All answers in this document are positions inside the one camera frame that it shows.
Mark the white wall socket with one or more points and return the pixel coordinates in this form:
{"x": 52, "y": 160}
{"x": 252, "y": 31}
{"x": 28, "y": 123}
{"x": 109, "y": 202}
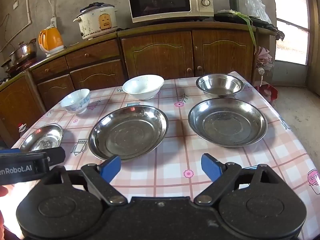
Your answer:
{"x": 15, "y": 5}

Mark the black cooktop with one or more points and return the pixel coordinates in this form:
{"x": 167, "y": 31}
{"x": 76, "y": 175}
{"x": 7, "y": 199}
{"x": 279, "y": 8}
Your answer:
{"x": 225, "y": 17}

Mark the clear plastic bag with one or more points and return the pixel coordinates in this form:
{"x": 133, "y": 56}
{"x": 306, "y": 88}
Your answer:
{"x": 256, "y": 5}

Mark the blue floral bowl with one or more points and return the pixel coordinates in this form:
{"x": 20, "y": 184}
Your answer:
{"x": 75, "y": 102}

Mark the green leek leaf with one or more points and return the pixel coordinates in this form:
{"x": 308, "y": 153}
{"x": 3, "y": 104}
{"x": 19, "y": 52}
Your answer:
{"x": 251, "y": 27}

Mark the large steel plate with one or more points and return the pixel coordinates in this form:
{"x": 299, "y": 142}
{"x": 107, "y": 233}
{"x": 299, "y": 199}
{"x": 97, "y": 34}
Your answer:
{"x": 226, "y": 123}
{"x": 127, "y": 132}

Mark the window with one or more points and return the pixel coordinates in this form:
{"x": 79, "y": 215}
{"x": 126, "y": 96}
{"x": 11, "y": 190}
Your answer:
{"x": 290, "y": 37}

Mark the orange electric kettle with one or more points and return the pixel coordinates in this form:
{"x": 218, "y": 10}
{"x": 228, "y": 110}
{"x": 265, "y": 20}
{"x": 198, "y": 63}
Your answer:
{"x": 51, "y": 40}

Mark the steel pot with lid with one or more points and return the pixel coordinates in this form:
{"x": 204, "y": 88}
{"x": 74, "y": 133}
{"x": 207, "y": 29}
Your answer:
{"x": 23, "y": 51}

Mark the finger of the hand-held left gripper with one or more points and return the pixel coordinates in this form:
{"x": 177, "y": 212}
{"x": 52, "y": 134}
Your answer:
{"x": 10, "y": 151}
{"x": 56, "y": 155}

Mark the person's left hand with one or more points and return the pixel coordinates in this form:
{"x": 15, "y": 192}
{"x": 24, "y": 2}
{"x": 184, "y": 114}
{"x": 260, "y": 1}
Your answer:
{"x": 3, "y": 191}

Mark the green thermos bottle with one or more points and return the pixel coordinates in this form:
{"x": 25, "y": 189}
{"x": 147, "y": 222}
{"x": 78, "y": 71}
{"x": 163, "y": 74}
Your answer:
{"x": 233, "y": 2}

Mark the small steel pot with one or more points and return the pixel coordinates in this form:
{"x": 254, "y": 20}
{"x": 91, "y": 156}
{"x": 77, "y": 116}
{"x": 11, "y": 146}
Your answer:
{"x": 7, "y": 65}

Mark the small steel plate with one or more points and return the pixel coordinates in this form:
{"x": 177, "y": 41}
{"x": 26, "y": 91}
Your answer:
{"x": 42, "y": 137}

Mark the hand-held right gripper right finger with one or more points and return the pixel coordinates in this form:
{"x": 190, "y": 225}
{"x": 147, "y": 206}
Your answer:
{"x": 210, "y": 166}

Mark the white ceramic bowl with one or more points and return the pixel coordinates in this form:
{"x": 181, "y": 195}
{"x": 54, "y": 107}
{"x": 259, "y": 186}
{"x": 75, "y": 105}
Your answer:
{"x": 142, "y": 87}

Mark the red stove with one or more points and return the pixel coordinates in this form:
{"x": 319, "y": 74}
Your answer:
{"x": 23, "y": 66}

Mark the white wall pipe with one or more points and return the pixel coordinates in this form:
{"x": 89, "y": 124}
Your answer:
{"x": 29, "y": 12}

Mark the wooden kitchen cabinet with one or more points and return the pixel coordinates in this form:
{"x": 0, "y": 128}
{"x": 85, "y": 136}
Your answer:
{"x": 160, "y": 55}

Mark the white rice cooker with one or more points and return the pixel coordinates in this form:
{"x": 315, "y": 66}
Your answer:
{"x": 95, "y": 21}

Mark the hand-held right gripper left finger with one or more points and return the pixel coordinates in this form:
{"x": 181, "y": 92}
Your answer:
{"x": 111, "y": 167}

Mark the pink cloth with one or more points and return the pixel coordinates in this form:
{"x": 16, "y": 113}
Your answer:
{"x": 263, "y": 56}

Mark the red bag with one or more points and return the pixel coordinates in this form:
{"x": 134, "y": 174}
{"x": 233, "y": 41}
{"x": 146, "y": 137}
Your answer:
{"x": 270, "y": 93}

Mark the pink checked tablecloth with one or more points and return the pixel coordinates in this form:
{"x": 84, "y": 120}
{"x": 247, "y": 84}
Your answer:
{"x": 175, "y": 155}

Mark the white microwave oven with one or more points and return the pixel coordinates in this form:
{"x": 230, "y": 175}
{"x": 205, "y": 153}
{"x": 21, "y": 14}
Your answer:
{"x": 160, "y": 1}

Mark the deep steel bowl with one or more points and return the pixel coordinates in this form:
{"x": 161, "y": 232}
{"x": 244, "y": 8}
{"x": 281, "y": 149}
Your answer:
{"x": 220, "y": 85}

